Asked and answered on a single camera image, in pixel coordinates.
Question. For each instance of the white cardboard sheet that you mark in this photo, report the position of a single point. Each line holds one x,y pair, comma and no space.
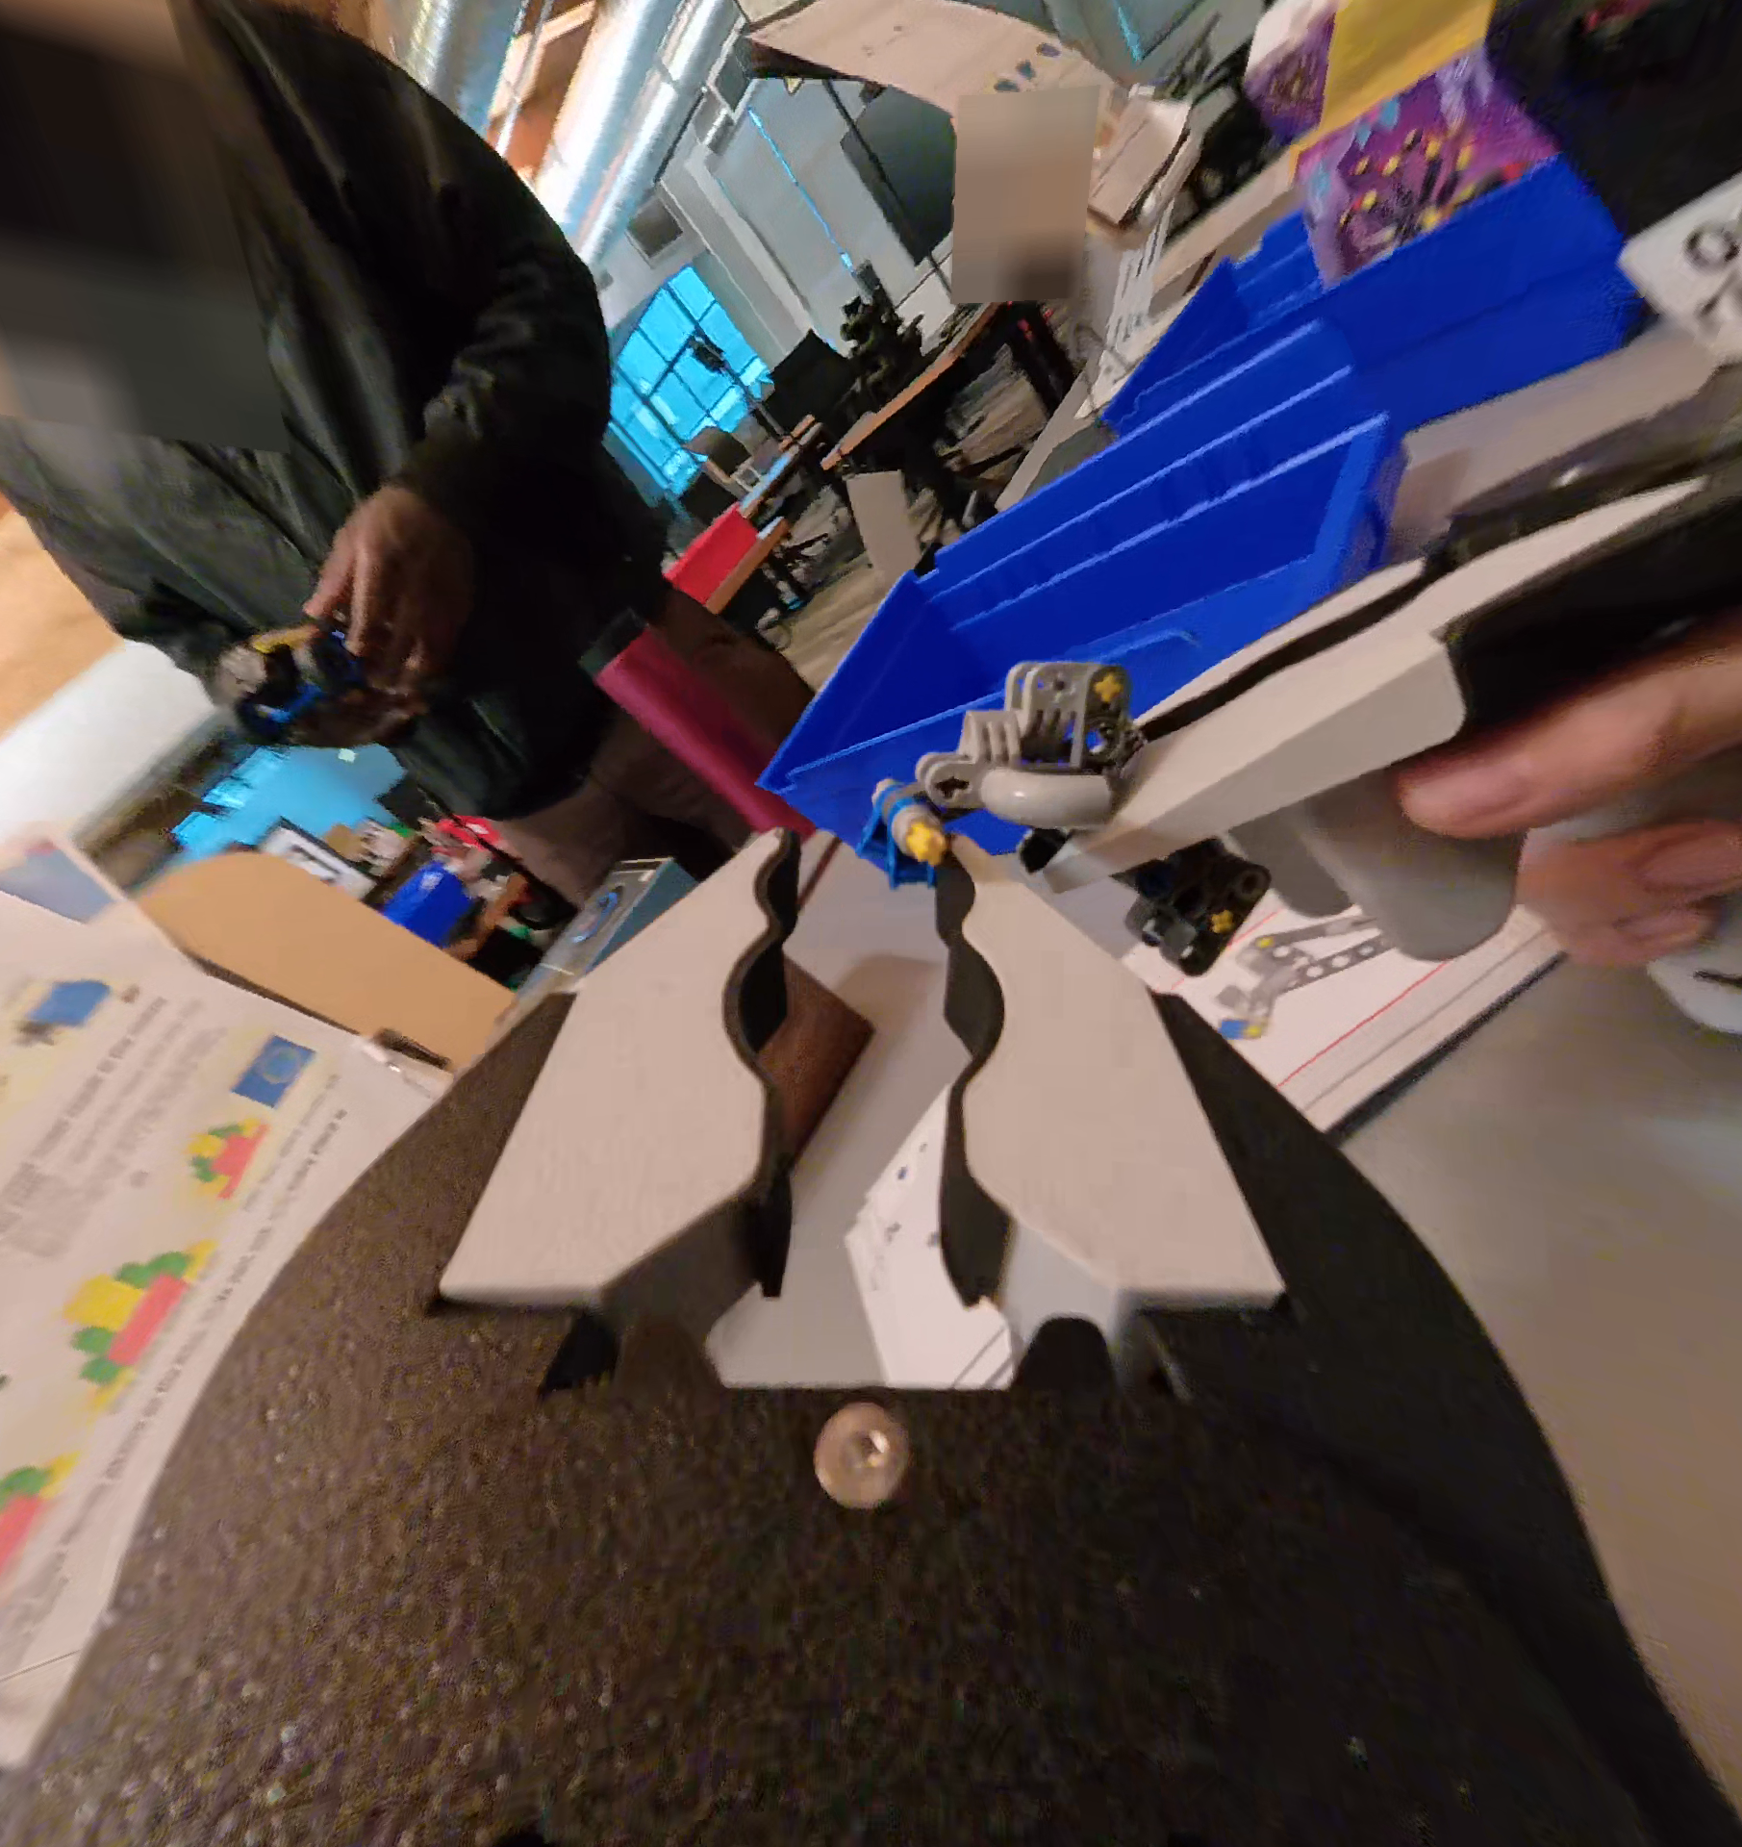
900,43

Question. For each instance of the magenta stool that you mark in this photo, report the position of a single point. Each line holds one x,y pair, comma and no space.
682,743

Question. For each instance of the grey lego suspension assembly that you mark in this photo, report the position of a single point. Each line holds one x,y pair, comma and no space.
1043,721

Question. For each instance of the yellow paper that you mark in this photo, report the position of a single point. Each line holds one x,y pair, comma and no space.
1405,52

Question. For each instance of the red cabinet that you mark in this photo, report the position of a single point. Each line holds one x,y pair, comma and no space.
726,557

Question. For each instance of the grey box blue circle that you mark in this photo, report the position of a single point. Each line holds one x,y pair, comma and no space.
618,925

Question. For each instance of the brown flat piece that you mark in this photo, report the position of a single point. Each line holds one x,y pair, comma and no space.
818,1060

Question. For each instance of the small blue lego vehicle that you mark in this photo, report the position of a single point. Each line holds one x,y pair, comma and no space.
285,680

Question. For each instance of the large blue plastic bin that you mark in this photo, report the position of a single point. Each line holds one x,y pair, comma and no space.
1102,577

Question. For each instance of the large window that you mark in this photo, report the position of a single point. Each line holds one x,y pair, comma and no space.
677,376

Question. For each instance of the person's right hand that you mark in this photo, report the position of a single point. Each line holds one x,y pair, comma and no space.
1650,766

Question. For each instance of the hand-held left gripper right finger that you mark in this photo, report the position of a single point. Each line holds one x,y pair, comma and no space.
1115,1141

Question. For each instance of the silver ventilation duct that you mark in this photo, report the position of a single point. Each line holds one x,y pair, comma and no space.
641,116

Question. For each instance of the purple printed box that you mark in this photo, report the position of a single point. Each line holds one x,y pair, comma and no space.
1405,187

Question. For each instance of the lego instruction booklet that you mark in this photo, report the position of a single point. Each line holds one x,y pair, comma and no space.
1389,1010

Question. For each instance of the white panel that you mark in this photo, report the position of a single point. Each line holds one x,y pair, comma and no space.
881,527

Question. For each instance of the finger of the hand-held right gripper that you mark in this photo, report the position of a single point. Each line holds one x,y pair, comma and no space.
1534,427
1289,721

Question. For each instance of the wooden desk black legs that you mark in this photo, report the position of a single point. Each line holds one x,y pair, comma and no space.
943,376

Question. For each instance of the cardboard box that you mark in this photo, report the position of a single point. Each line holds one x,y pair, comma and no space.
322,952

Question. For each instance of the printed brick picture sheet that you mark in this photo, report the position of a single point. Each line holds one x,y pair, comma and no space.
162,1084

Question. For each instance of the black monitor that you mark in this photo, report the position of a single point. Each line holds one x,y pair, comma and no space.
900,160

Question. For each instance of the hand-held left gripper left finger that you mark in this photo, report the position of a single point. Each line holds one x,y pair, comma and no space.
625,1112

